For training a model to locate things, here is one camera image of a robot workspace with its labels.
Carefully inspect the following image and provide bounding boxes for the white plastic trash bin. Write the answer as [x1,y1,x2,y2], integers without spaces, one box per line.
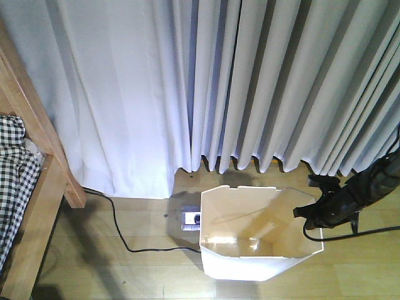
[199,185,324,281]

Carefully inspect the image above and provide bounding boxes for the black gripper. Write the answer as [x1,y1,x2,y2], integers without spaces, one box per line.
[293,174,362,233]

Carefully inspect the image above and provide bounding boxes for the floor power socket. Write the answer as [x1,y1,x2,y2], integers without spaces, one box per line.
[181,206,201,231]

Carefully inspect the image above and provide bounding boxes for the black power cord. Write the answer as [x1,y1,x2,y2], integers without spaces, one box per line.
[81,186,201,253]

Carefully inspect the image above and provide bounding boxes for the wooden bed frame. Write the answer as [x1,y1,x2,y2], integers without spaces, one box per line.
[1,26,86,299]

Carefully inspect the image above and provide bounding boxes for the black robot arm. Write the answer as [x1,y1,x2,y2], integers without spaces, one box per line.
[293,150,399,241]

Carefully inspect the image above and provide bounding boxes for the black white checkered bedding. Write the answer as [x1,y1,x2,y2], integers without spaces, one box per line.
[1,115,41,266]

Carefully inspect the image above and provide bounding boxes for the white pleated curtain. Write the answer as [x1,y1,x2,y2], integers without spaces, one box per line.
[1,1,399,198]

